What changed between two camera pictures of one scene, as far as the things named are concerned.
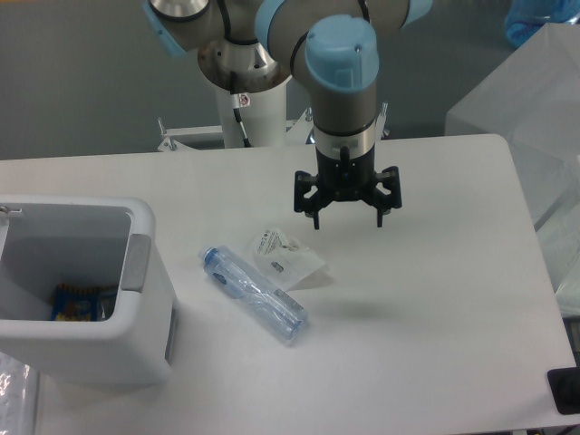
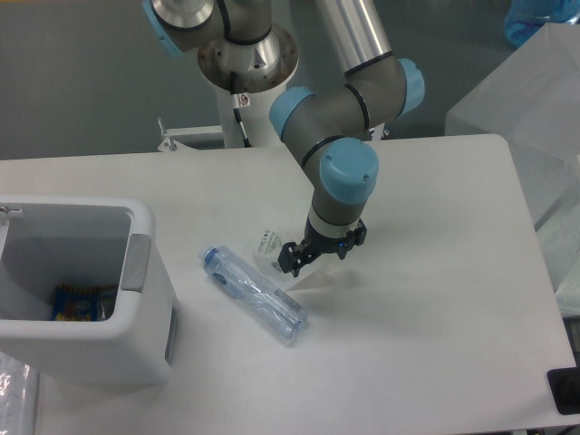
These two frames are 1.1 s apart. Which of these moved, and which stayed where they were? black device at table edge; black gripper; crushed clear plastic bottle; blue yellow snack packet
Moved: black gripper
Stayed: crushed clear plastic bottle; black device at table edge; blue yellow snack packet
